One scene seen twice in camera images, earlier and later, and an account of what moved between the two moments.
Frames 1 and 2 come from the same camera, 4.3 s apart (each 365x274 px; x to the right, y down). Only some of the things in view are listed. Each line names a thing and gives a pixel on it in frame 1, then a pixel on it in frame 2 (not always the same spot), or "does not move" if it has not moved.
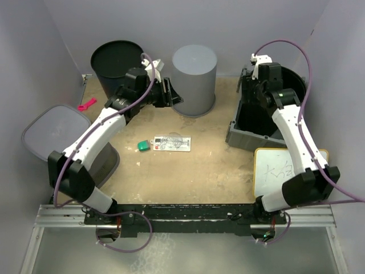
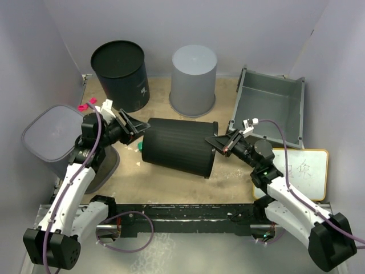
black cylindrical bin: x=259 y=119 to x=180 y=145
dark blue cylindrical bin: x=110 y=61 does not move
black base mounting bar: x=163 y=220 does not move
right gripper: x=251 y=95 to x=219 y=143
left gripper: x=175 y=99 to x=137 y=128
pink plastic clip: x=85 y=106 does not move
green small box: x=143 y=145 does not move
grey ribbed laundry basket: x=48 y=128 does not move
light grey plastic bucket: x=193 y=75 does not move
